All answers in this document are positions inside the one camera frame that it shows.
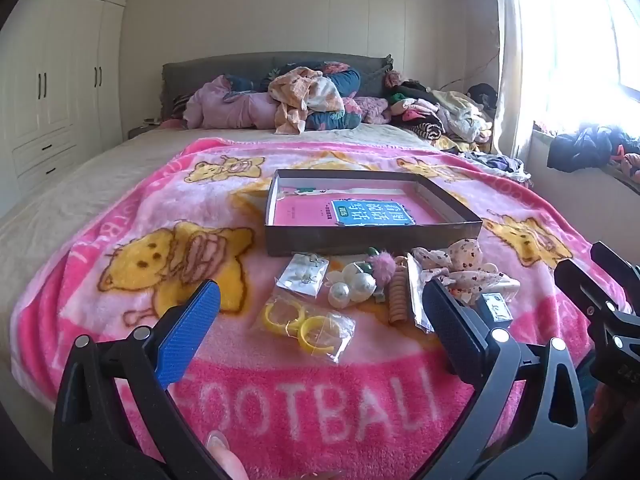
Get person's left hand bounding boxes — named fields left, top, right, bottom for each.
left=206, top=430, right=251, bottom=480

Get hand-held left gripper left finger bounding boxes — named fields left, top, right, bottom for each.
left=52, top=279, right=236, bottom=480

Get pink quilt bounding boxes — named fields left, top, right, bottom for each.
left=182, top=75, right=282, bottom=131

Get white wardrobe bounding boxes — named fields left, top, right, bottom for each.
left=0, top=0, right=132, bottom=198

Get small blue box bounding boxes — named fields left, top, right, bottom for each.
left=480, top=292, right=515, bottom=324

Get cream cloud hair claw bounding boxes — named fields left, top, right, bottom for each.
left=480, top=262, right=522, bottom=302

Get dark clothes on windowsill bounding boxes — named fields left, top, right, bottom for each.
left=546, top=125, right=640, bottom=182

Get pile of clothes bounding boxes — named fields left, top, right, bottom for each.
left=384, top=70, right=501, bottom=154

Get bag of clothes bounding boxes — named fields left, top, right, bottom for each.
left=459, top=151, right=532, bottom=183

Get orange patterned cloth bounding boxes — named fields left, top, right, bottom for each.
left=267, top=66, right=347, bottom=136

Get yellow hoops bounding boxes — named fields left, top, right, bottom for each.
left=250, top=295, right=357, bottom=365

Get pink pompom hair clip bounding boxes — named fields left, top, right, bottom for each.
left=366, top=246, right=398, bottom=282

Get nightstand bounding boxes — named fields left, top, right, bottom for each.
left=127, top=116, right=167, bottom=141

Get pink book with blue label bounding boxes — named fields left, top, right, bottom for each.
left=272, top=186, right=451, bottom=228

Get shallow cardboard box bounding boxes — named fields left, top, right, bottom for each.
left=264, top=169, right=483, bottom=257

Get grey padded headboard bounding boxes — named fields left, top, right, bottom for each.
left=161, top=52, right=394, bottom=122

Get dark floral quilt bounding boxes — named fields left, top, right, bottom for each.
left=224, top=61, right=364, bottom=132

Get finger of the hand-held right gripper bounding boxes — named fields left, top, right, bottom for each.
left=590, top=241, right=640, bottom=307
left=554, top=259, right=640, bottom=357

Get window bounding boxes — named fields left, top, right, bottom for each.
left=525, top=0, right=640, bottom=133

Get pearl hair clip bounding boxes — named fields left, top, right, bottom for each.
left=326, top=260, right=378, bottom=307

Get pink printed blanket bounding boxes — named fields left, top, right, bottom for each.
left=10, top=136, right=632, bottom=480

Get earring card in clear packet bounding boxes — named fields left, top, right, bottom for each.
left=276, top=252, right=331, bottom=297

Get cream curtain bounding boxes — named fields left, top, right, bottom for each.
left=491, top=0, right=553, bottom=157

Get bed with beige sheet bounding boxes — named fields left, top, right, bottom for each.
left=0, top=122, right=501, bottom=361

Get peach spiral hair tie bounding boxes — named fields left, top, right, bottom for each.
left=387, top=255, right=414, bottom=325

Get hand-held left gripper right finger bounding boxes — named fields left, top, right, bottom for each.
left=422, top=277, right=591, bottom=480

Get floral fabric scrunchie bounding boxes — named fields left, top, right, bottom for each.
left=412, top=238, right=503, bottom=306

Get long clear plastic packet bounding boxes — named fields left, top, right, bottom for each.
left=405, top=252, right=437, bottom=334

